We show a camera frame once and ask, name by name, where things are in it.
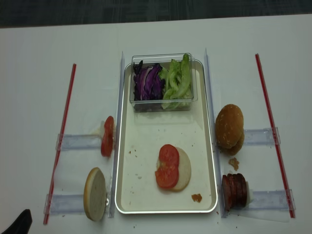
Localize bread crumb on tray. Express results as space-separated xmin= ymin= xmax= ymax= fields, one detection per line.
xmin=191 ymin=194 xmax=202 ymax=203

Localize white block behind sausages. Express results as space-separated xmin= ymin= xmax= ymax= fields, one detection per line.
xmin=245 ymin=181 xmax=254 ymax=208

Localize white rectangular metal tray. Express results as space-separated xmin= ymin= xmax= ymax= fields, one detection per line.
xmin=115 ymin=60 xmax=218 ymax=214

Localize black object bottom left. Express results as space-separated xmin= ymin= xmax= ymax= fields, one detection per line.
xmin=2 ymin=209 xmax=32 ymax=234

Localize brown bun top front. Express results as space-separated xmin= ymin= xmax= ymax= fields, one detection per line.
xmin=215 ymin=104 xmax=244 ymax=149

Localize brown bun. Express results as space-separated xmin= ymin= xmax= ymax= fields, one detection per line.
xmin=215 ymin=104 xmax=244 ymax=149
xmin=220 ymin=133 xmax=245 ymax=156

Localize clear plastic salad container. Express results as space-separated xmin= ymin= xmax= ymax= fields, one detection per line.
xmin=129 ymin=53 xmax=196 ymax=112

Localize left red strip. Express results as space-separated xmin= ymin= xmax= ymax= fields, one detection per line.
xmin=43 ymin=63 xmax=77 ymax=225

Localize standing tomato slice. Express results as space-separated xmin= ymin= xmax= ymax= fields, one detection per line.
xmin=104 ymin=116 xmax=114 ymax=133
xmin=101 ymin=131 xmax=114 ymax=157

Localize white block behind tomatoes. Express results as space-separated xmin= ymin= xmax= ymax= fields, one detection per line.
xmin=98 ymin=121 xmax=105 ymax=138

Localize dark sausage slice left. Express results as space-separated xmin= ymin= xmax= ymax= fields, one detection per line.
xmin=222 ymin=175 xmax=232 ymax=211

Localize tomato slice on tray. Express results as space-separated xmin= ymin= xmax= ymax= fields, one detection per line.
xmin=158 ymin=144 xmax=179 ymax=167
xmin=155 ymin=165 xmax=179 ymax=189

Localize left clear vertical rail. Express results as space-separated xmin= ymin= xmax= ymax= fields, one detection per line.
xmin=108 ymin=52 xmax=125 ymax=218

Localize bread crumb on table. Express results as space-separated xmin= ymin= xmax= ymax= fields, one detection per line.
xmin=228 ymin=157 xmax=239 ymax=171

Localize lower tomato slice on tray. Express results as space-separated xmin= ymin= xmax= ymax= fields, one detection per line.
xmin=155 ymin=165 xmax=179 ymax=189

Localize upper standing tomato slice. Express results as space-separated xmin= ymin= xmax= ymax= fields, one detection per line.
xmin=104 ymin=116 xmax=114 ymax=133

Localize upper right clear holder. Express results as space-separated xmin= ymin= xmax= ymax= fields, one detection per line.
xmin=244 ymin=128 xmax=281 ymax=146

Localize upper tomato slice on tray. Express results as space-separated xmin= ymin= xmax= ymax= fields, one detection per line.
xmin=158 ymin=144 xmax=179 ymax=167

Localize red strip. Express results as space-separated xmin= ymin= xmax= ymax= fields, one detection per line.
xmin=255 ymin=54 xmax=296 ymax=218
xmin=43 ymin=63 xmax=77 ymax=225

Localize white bun slice on tray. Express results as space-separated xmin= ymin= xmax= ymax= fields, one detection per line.
xmin=157 ymin=147 xmax=192 ymax=192

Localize lower standing tomato slice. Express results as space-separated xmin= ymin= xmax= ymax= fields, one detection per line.
xmin=101 ymin=131 xmax=114 ymax=157

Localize brown bun behind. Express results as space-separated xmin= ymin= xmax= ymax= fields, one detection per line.
xmin=220 ymin=133 xmax=245 ymax=156

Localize lower right clear holder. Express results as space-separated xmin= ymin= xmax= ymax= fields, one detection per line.
xmin=247 ymin=190 xmax=296 ymax=211

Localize green lettuce leaves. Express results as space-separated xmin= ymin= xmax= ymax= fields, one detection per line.
xmin=158 ymin=54 xmax=193 ymax=110

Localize upper left clear holder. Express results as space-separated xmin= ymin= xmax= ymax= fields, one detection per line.
xmin=56 ymin=134 xmax=102 ymax=151

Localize clear holder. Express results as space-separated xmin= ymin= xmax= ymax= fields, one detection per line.
xmin=247 ymin=190 xmax=296 ymax=211
xmin=244 ymin=128 xmax=281 ymax=146
xmin=44 ymin=195 xmax=84 ymax=215
xmin=56 ymin=134 xmax=102 ymax=151

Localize purple cabbage leaves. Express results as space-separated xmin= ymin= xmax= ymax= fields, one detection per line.
xmin=133 ymin=60 xmax=165 ymax=101

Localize right red strip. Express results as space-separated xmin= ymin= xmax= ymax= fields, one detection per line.
xmin=255 ymin=54 xmax=296 ymax=218

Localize dark sausage slices stack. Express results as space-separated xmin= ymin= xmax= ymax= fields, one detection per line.
xmin=227 ymin=173 xmax=248 ymax=208

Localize lower left clear holder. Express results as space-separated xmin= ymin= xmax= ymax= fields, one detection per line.
xmin=44 ymin=195 xmax=84 ymax=215

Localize standing white bun half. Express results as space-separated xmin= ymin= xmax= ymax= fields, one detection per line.
xmin=83 ymin=167 xmax=106 ymax=222

